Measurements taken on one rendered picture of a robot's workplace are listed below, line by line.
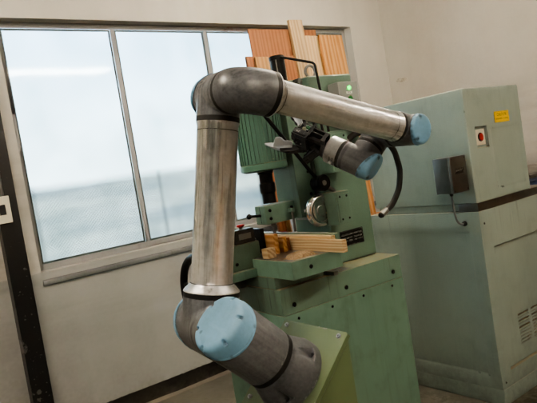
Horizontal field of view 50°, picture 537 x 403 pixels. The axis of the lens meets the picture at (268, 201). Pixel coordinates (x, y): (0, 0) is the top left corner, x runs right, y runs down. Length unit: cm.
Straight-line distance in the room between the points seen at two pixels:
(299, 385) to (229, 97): 71
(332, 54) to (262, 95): 283
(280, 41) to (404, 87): 117
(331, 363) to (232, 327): 27
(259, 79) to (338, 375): 74
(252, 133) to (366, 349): 89
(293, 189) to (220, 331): 95
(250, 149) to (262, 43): 190
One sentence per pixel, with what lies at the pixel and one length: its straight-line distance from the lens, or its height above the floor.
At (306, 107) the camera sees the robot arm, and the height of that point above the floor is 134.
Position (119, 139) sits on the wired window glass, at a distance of 343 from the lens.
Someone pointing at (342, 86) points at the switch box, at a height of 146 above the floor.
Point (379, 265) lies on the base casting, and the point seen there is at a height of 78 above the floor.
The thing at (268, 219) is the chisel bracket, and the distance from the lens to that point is 213.
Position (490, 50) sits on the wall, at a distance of 429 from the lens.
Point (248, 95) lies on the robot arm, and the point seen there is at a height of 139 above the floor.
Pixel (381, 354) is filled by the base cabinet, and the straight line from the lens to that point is 228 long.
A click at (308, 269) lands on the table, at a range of 189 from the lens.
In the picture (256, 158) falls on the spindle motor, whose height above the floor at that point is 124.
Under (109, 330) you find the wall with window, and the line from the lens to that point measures 333.
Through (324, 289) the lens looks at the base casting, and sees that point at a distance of 206.
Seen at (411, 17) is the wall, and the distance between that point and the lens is 468.
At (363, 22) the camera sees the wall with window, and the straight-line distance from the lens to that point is 473.
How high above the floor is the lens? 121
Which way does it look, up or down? 3 degrees down
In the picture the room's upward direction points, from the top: 9 degrees counter-clockwise
